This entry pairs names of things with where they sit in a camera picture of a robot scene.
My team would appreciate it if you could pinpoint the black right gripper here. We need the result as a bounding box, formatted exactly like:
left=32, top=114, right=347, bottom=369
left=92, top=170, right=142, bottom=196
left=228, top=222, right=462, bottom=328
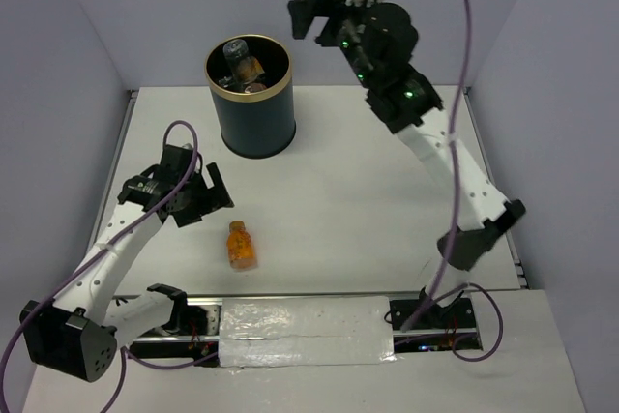
left=282, top=0, right=379, bottom=89

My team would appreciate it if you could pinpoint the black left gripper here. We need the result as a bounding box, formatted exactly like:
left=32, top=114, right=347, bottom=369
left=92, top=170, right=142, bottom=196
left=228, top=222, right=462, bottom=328
left=174, top=162, right=234, bottom=228

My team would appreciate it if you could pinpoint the small orange juice bottle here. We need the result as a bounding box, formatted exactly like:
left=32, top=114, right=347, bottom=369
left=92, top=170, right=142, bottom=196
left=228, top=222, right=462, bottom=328
left=226, top=221, right=257, bottom=271

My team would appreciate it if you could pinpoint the large orange milk tea bottle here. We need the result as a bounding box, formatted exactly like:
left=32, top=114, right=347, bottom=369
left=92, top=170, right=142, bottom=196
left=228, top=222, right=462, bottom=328
left=235, top=56, right=264, bottom=84

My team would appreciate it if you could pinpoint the clear crushed bottle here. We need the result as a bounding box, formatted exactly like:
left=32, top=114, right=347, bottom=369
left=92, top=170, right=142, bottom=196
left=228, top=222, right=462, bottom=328
left=222, top=39, right=251, bottom=86

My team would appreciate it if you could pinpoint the orange bottle with white label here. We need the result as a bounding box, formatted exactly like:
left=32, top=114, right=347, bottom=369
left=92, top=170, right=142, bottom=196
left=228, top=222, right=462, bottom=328
left=244, top=82, right=267, bottom=94

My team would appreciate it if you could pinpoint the clear bottle blue cap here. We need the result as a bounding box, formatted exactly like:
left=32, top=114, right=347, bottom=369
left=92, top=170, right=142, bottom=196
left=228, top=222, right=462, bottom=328
left=217, top=75, right=236, bottom=91

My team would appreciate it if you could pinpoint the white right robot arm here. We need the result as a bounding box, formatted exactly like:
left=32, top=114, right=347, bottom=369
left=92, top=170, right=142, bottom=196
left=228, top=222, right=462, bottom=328
left=287, top=0, right=526, bottom=327

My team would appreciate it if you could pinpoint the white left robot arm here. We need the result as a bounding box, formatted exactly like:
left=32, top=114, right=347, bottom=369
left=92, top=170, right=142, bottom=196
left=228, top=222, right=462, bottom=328
left=19, top=145, right=234, bottom=382

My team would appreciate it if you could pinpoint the dark bin with gold rim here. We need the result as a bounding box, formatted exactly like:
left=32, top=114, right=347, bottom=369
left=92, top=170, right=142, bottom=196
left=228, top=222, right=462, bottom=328
left=204, top=34, right=297, bottom=159

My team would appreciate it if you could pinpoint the silver foil tape patch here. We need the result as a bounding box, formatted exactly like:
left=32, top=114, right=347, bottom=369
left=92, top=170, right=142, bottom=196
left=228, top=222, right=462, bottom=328
left=218, top=296, right=396, bottom=368

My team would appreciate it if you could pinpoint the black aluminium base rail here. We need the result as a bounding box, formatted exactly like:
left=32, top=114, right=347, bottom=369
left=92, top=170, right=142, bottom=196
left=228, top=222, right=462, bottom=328
left=129, top=295, right=482, bottom=367

